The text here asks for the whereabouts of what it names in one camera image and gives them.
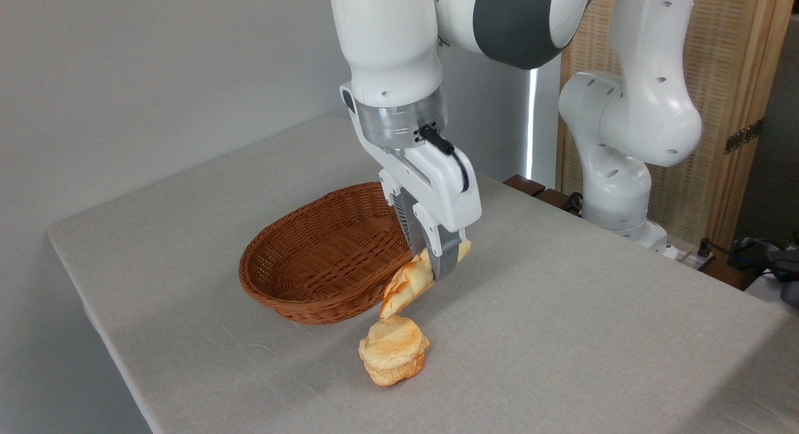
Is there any black power cable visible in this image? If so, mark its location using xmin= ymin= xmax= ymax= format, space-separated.
xmin=704 ymin=239 xmax=775 ymax=269

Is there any muffin-shaped golden bread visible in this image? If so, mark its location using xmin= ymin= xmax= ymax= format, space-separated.
xmin=358 ymin=315 xmax=431 ymax=387

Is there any white power strip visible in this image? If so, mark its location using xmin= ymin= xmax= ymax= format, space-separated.
xmin=662 ymin=237 xmax=716 ymax=272

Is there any metal hinge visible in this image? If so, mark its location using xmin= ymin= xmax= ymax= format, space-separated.
xmin=724 ymin=119 xmax=764 ymax=155

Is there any dark grey bag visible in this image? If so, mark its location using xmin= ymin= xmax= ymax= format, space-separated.
xmin=727 ymin=234 xmax=799 ymax=308

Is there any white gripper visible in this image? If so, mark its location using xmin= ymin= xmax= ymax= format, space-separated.
xmin=340 ymin=82 xmax=483 ymax=282

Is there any brown wicker basket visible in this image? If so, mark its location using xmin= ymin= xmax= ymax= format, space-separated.
xmin=238 ymin=182 xmax=416 ymax=326

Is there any dark brown wooden block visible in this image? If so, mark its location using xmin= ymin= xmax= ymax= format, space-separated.
xmin=536 ymin=188 xmax=576 ymax=214
xmin=503 ymin=175 xmax=547 ymax=197

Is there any wooden woven screen panel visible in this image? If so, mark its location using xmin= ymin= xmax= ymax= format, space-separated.
xmin=556 ymin=0 xmax=799 ymax=254

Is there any long golden bread roll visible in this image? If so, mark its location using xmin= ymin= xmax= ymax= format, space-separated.
xmin=380 ymin=239 xmax=473 ymax=320

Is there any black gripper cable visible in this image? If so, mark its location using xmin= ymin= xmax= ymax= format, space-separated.
xmin=418 ymin=126 xmax=470 ymax=193

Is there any grey tablecloth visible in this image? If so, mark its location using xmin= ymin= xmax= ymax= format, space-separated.
xmin=47 ymin=114 xmax=799 ymax=434

